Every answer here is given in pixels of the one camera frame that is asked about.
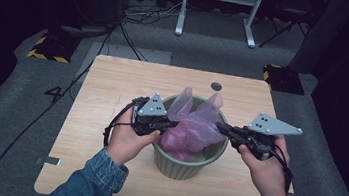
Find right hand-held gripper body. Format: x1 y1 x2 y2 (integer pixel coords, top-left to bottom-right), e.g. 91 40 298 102
230 109 305 166

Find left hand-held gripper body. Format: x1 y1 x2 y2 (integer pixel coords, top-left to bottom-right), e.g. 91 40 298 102
129 89 177 141

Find pink plastic garbage bag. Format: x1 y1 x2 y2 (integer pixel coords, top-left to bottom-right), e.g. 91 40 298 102
155 84 233 167

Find green ribbed trash bin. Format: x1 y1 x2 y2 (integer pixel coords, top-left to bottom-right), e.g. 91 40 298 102
147 90 235 187

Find person's left hand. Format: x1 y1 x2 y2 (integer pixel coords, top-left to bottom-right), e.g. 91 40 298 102
104 103 164 172

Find person's right hand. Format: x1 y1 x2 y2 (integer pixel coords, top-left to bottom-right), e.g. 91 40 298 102
232 129 297 196

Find black yellow striped stand base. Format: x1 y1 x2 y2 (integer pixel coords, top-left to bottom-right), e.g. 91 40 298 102
260 63 309 96
26 28 82 65

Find black tripod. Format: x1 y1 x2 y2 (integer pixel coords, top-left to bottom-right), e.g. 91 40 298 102
258 7 312 55

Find grey curtain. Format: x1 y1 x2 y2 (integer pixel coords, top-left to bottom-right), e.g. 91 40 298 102
288 0 349 80

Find right hand-held gripper black cable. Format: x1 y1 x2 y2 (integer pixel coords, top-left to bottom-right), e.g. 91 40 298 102
265 144 297 196

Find hand-held gripper black cable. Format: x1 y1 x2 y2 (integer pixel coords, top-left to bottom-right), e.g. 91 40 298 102
265 144 297 196
101 92 150 153

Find left hand-held gripper black cable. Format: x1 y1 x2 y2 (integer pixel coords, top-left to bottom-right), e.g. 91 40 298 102
101 92 150 153

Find grey table cable grommet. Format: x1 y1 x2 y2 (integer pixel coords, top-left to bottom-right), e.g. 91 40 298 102
210 81 224 93

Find bundle of floor cables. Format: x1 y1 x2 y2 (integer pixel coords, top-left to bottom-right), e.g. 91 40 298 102
122 0 188 32

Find long black floor cable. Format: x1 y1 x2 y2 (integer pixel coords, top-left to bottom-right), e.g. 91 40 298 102
0 10 120 196

